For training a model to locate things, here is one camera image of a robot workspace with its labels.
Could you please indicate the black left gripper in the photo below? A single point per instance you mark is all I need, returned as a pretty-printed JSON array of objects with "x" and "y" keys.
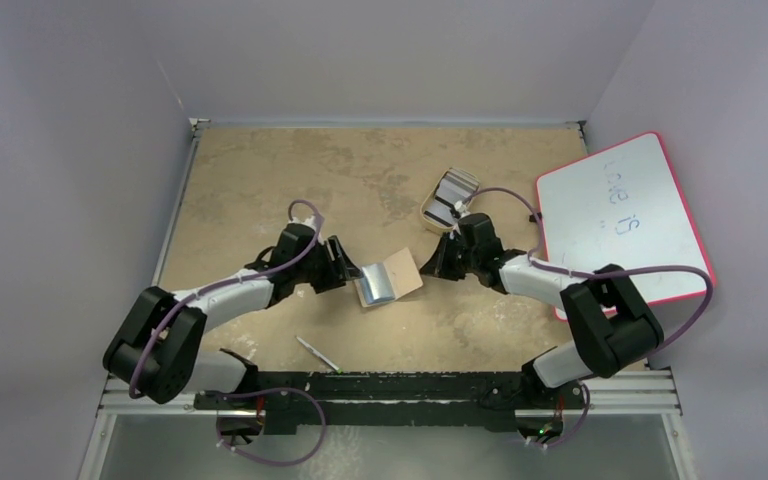
[{"x": 338, "y": 271}]

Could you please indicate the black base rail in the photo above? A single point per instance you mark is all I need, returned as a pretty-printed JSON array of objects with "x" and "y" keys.
[{"x": 494, "y": 401}]

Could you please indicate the beige oval card tray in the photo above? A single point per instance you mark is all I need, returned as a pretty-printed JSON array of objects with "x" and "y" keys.
[{"x": 427, "y": 218}]

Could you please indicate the aluminium frame rail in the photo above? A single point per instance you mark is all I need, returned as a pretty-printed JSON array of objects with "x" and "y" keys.
[{"x": 628, "y": 393}]

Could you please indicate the stack of white cards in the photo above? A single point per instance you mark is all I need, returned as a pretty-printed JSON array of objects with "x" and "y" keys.
[{"x": 450, "y": 192}]

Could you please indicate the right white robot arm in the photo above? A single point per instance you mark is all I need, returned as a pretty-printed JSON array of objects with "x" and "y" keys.
[{"x": 610, "y": 323}]

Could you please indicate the silver pen on table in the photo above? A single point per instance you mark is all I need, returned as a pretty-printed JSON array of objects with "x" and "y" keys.
[{"x": 320, "y": 356}]

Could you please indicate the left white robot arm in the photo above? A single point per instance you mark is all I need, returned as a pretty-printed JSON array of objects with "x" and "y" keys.
[{"x": 157, "y": 349}]

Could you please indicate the pink framed whiteboard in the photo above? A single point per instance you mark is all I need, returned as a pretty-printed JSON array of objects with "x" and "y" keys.
[{"x": 622, "y": 205}]

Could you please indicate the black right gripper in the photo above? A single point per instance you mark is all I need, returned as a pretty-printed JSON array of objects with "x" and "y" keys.
[{"x": 446, "y": 258}]

